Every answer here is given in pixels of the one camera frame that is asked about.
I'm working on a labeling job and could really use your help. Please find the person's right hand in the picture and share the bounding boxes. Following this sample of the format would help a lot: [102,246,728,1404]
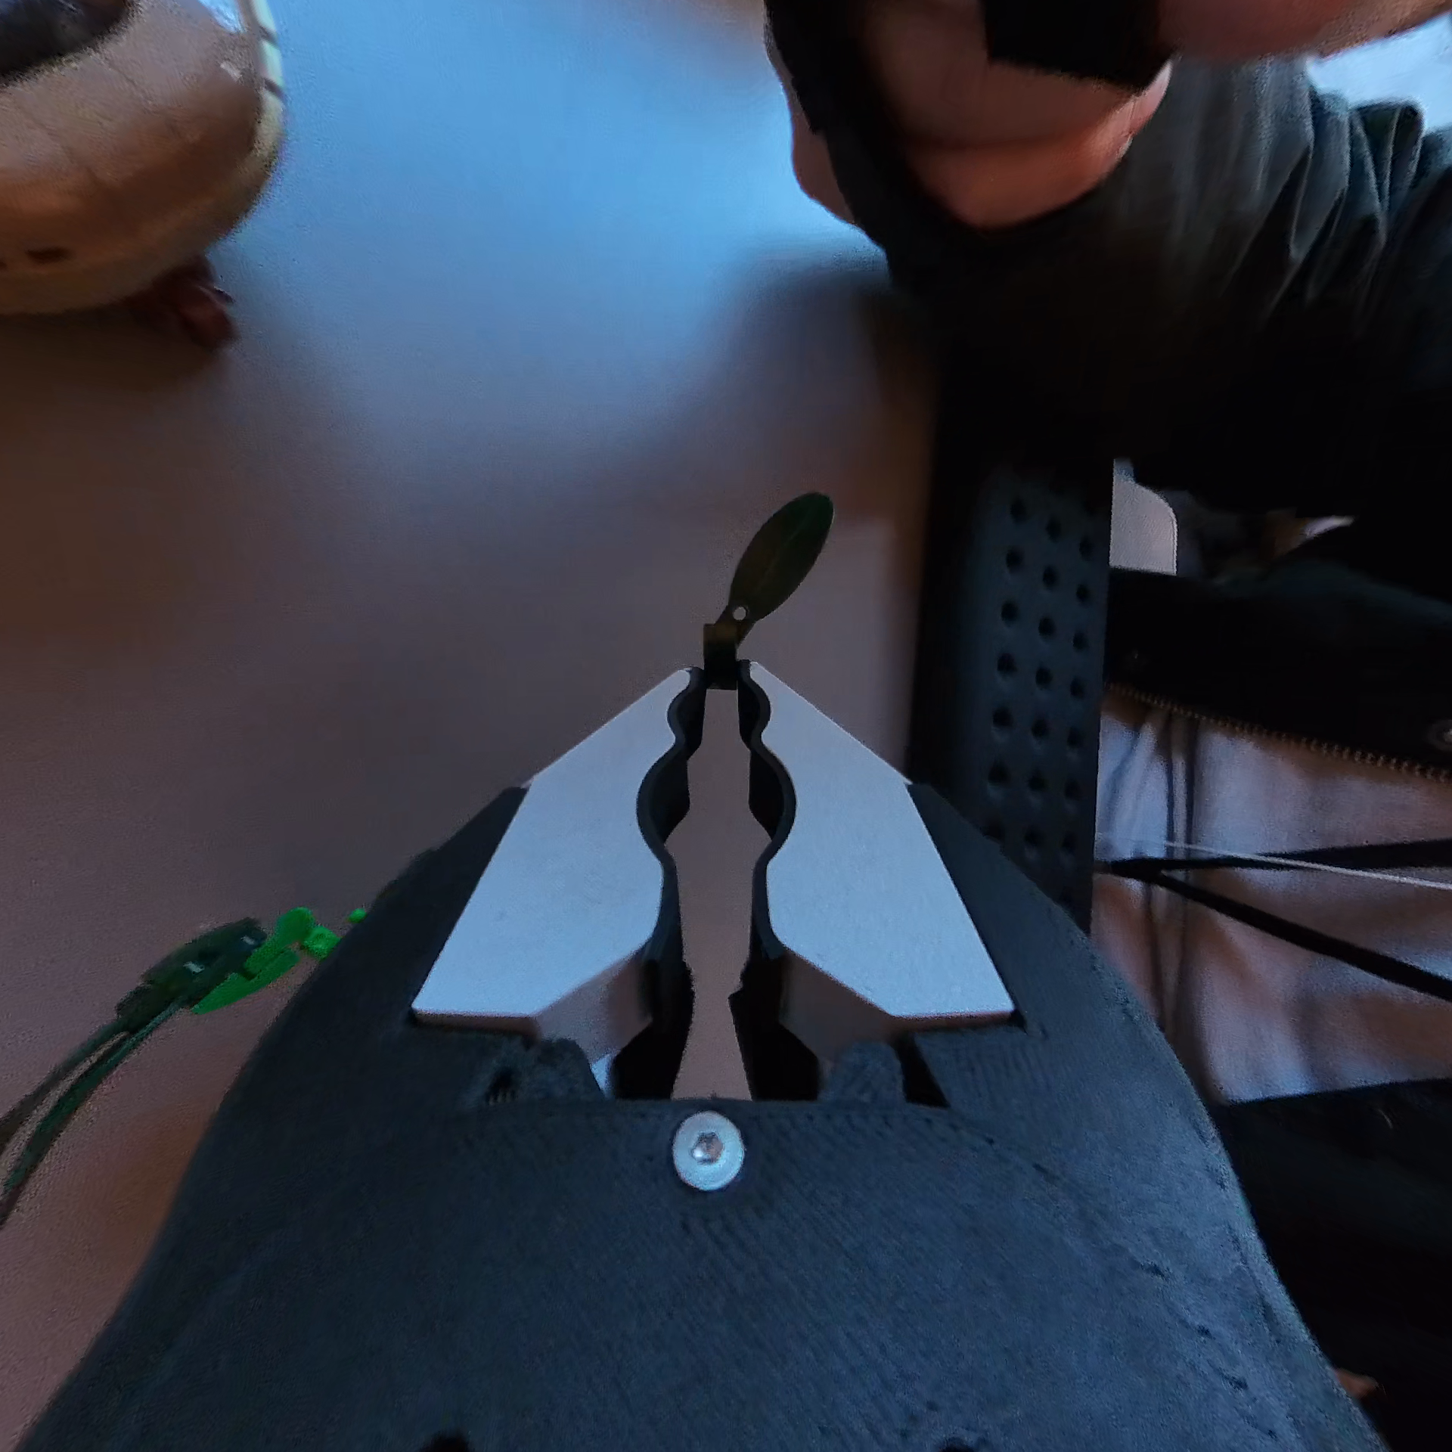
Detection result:
[767,0,1452,231]

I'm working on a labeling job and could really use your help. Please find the black perforated chair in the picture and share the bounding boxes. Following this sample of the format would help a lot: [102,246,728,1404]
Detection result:
[913,447,1115,936]

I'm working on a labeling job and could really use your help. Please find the grey desk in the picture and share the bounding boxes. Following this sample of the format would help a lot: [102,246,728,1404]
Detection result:
[0,0,948,1452]

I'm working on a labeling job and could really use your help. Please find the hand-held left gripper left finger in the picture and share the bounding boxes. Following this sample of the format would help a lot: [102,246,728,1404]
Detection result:
[413,666,697,1096]

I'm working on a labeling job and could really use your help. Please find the black cord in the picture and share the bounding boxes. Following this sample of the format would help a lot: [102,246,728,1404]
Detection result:
[1099,836,1452,1004]

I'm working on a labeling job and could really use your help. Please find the person's right forearm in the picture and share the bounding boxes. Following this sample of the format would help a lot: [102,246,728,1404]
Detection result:
[845,53,1452,536]

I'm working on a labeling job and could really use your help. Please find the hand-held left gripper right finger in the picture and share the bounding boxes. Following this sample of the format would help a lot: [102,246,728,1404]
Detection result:
[736,661,1017,1101]

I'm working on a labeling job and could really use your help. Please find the green cable connectors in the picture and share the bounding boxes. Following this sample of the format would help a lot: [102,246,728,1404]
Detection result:
[0,906,370,1225]

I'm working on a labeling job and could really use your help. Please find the single dark green toy leaf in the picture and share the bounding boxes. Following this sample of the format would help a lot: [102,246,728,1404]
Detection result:
[704,490,838,688]

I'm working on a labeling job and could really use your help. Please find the beige round toy pot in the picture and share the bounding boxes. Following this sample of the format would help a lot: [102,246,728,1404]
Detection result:
[0,0,286,348]

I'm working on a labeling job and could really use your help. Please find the person's white shirt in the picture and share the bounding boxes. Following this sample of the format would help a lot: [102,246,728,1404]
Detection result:
[1092,458,1452,1106]

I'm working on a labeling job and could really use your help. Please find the person's black jacket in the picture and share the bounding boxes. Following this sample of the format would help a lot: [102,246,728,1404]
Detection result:
[1104,515,1452,787]

